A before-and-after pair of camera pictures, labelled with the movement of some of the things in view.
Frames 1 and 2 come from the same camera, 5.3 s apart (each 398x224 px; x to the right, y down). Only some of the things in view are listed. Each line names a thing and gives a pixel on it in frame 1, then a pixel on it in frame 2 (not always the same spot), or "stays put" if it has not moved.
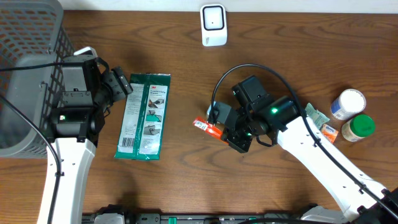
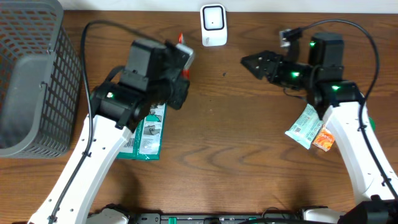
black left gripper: (121, 86) → (179, 99)
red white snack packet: (212, 130) → (185, 72)
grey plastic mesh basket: (32, 33) stays put
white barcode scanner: (214, 25) stays put
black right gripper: (232, 139) → (272, 60)
